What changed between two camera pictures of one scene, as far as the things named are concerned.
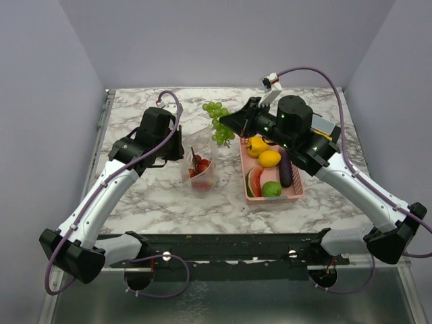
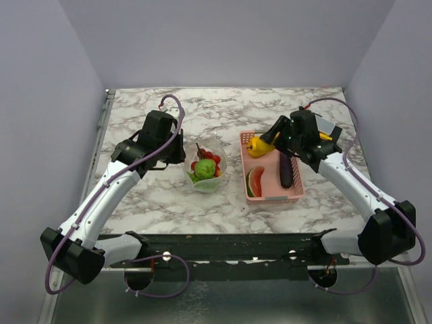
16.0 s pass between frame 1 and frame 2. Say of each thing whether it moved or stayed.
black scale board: stayed
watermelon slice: stayed
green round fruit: moved
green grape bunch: moved
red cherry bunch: moved
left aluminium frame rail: stayed
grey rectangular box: stayed
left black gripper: stayed
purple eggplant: stayed
